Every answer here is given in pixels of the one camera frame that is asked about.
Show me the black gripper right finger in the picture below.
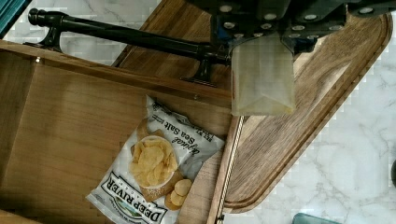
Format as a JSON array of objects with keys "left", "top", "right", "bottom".
[{"left": 279, "top": 0, "right": 395, "bottom": 55}]

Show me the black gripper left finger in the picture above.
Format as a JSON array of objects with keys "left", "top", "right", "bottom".
[{"left": 210, "top": 0, "right": 290, "bottom": 51}]

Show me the butter stick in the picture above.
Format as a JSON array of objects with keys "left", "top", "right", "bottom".
[{"left": 232, "top": 33, "right": 296, "bottom": 116}]

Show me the dark object right edge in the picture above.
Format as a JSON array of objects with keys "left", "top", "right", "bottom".
[{"left": 390, "top": 161, "right": 396, "bottom": 188}]

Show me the Deep River chips bag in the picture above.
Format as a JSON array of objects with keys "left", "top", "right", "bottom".
[{"left": 87, "top": 97, "right": 224, "bottom": 224}]

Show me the open wooden drawer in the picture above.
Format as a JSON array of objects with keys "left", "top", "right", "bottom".
[{"left": 1, "top": 41, "right": 235, "bottom": 224}]

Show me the teal object bottom edge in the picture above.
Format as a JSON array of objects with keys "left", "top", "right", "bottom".
[{"left": 291, "top": 213, "right": 341, "bottom": 224}]

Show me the teal object top left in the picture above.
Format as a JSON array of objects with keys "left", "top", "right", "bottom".
[{"left": 0, "top": 0, "right": 32, "bottom": 39}]

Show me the black metal drawer handle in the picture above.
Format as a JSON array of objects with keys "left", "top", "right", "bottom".
[{"left": 28, "top": 8, "right": 231, "bottom": 87}]

